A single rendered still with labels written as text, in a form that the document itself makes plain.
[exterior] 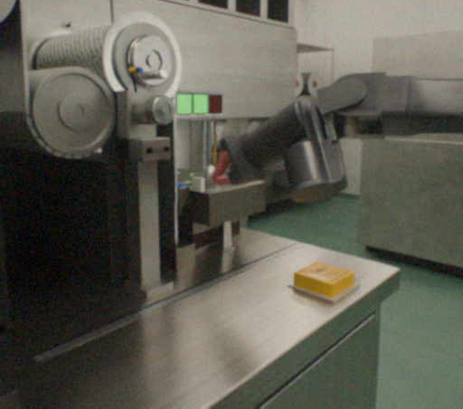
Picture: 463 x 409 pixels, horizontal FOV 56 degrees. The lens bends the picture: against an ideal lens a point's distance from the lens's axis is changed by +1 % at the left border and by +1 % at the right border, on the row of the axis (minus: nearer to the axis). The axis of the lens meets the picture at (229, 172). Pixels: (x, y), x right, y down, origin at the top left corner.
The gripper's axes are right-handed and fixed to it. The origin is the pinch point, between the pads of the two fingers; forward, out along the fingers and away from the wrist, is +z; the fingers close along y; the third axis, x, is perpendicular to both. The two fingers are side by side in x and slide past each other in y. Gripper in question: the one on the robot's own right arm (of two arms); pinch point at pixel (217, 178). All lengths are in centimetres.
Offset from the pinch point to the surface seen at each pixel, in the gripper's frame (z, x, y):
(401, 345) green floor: 77, -80, 155
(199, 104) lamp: 30, 31, 36
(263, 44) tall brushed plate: 21, 47, 65
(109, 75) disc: 0.2, 18.5, -12.2
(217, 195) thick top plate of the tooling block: 7.4, -1.0, 6.0
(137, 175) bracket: 4.2, 4.0, -11.1
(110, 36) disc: -2.6, 23.2, -11.7
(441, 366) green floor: 59, -91, 150
